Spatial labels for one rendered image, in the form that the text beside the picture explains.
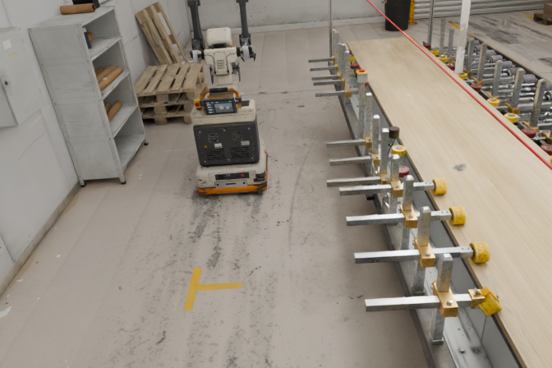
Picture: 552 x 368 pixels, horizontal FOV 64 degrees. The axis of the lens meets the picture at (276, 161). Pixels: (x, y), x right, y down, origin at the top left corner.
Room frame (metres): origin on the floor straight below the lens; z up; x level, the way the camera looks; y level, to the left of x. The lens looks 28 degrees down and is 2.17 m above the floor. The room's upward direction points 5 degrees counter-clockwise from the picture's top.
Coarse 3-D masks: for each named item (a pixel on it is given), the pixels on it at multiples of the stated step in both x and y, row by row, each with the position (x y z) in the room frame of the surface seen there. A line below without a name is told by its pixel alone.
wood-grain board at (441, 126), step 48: (384, 48) 4.57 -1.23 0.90; (384, 96) 3.23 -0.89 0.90; (432, 96) 3.14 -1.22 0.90; (480, 96) 3.06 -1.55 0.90; (432, 144) 2.38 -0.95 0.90; (480, 144) 2.32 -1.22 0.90; (528, 144) 2.27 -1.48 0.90; (432, 192) 1.86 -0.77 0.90; (480, 192) 1.82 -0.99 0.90; (528, 192) 1.79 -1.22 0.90; (480, 240) 1.47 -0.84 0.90; (528, 240) 1.44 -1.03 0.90; (480, 288) 1.22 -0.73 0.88; (528, 288) 1.18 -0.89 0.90; (528, 336) 0.98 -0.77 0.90
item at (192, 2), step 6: (192, 0) 4.10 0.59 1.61; (192, 6) 4.08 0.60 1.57; (192, 12) 4.07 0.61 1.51; (192, 18) 4.07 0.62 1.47; (192, 24) 4.07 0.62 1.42; (198, 24) 4.10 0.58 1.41; (198, 30) 4.06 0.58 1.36; (198, 36) 4.04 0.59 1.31; (192, 42) 4.04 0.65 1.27; (192, 48) 4.03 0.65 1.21
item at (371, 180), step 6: (330, 180) 2.14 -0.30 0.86; (336, 180) 2.13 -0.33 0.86; (342, 180) 2.13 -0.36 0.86; (348, 180) 2.12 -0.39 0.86; (354, 180) 2.11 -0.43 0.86; (360, 180) 2.11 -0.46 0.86; (366, 180) 2.11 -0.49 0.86; (372, 180) 2.10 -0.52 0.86; (378, 180) 2.10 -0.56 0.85; (402, 180) 2.09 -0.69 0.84
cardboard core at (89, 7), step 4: (80, 4) 4.38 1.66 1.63; (84, 4) 4.37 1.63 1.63; (88, 4) 4.36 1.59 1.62; (92, 4) 4.40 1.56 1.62; (60, 8) 4.36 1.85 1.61; (64, 8) 4.36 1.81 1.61; (68, 8) 4.36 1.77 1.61; (72, 8) 4.35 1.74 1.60; (76, 8) 4.35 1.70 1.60; (80, 8) 4.35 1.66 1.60; (84, 8) 4.35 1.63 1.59; (88, 8) 4.34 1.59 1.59; (92, 8) 4.35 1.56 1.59; (64, 12) 4.36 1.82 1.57; (68, 12) 4.36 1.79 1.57; (72, 12) 4.36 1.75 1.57; (76, 12) 4.36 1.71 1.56; (80, 12) 4.36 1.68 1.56; (84, 12) 4.37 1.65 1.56; (88, 12) 4.37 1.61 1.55
